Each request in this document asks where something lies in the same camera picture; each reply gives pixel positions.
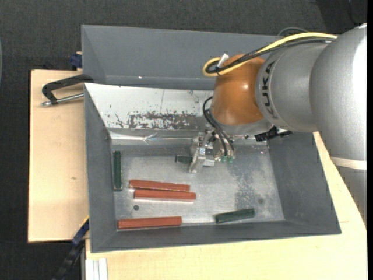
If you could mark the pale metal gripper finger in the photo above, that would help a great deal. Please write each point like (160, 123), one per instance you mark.
(195, 150)
(195, 164)

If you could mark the grey metal bin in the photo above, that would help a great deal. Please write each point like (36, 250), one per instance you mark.
(180, 54)

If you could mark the dark green flat block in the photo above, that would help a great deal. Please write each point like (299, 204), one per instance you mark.
(234, 216)
(117, 171)

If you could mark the black cylinder on white bracket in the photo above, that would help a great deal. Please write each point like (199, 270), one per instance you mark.
(266, 136)

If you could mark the red-brown flat block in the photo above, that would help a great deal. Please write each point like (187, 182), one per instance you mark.
(149, 223)
(158, 185)
(164, 195)

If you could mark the pale cardboard board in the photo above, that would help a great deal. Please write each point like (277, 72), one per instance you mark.
(56, 162)

